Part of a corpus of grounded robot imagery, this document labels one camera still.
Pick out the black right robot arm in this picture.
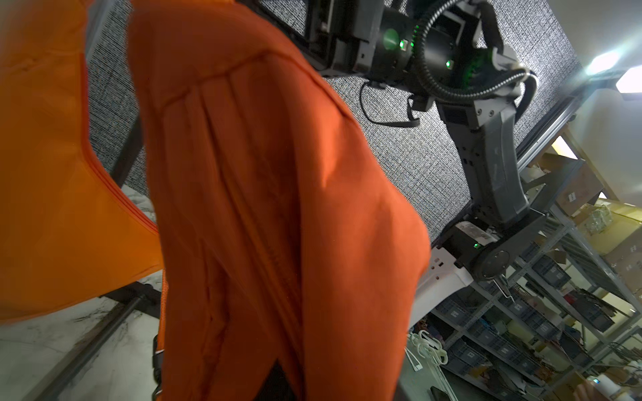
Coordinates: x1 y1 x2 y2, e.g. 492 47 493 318
299 1 567 323

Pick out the dark orange waist bag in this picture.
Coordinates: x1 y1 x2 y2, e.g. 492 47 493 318
128 1 431 400

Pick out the black metal clothes rack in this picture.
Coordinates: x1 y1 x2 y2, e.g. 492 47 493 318
19 0 312 401

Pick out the bright orange waist bag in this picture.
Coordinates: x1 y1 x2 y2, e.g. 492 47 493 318
1 1 162 323

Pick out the storage shelving with bins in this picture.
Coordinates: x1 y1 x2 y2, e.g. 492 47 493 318
416 147 641 400

